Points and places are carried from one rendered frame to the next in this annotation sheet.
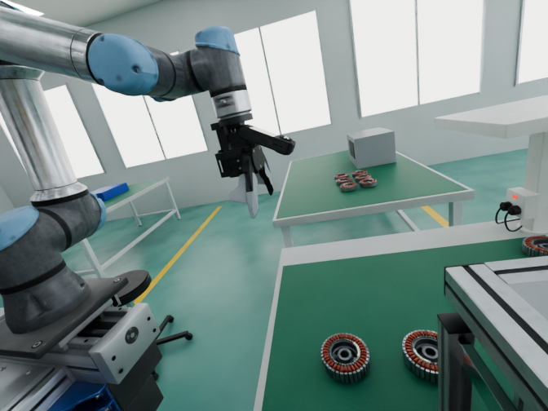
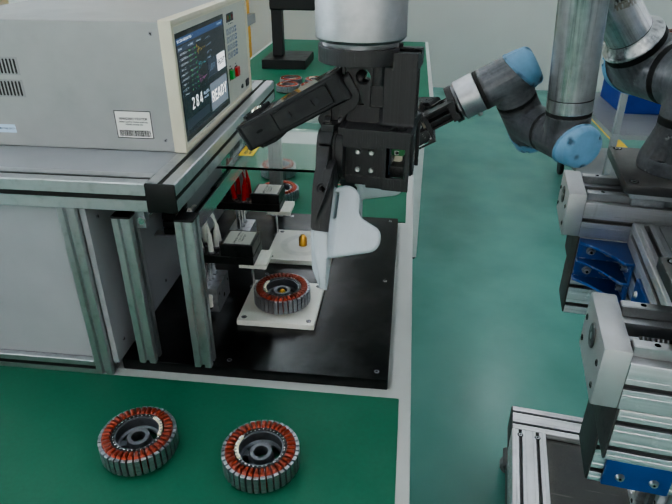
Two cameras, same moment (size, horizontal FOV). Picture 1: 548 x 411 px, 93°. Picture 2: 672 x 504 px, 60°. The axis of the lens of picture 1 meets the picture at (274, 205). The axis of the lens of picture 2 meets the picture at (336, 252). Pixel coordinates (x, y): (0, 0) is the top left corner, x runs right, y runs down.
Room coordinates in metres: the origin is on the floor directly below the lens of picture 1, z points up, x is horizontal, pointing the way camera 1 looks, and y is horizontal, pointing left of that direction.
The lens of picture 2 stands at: (1.07, -0.02, 1.44)
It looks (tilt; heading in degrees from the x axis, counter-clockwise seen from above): 29 degrees down; 176
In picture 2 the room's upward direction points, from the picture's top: straight up
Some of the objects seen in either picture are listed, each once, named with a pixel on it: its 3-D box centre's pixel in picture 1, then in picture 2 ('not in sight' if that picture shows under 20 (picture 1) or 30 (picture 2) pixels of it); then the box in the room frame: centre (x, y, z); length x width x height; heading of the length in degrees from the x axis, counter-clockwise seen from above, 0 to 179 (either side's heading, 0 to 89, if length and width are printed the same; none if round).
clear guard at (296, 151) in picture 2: not in sight; (285, 161); (-0.04, -0.04, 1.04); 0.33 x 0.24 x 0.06; 79
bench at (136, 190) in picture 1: (116, 225); not in sight; (3.51, 2.22, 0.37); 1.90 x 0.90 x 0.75; 169
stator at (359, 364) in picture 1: (345, 355); (261, 454); (0.46, -0.08, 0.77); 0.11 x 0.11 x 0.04
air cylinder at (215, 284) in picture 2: not in sight; (212, 289); (0.05, -0.20, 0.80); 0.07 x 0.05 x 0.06; 169
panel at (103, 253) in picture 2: not in sight; (173, 207); (-0.09, -0.28, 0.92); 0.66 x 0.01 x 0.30; 169
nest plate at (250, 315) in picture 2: not in sight; (282, 303); (0.08, -0.05, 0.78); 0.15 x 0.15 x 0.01; 79
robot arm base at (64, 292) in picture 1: (42, 289); not in sight; (0.53, 0.55, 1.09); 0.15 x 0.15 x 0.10
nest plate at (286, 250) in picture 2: not in sight; (303, 247); (-0.16, -0.01, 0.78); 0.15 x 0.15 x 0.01; 79
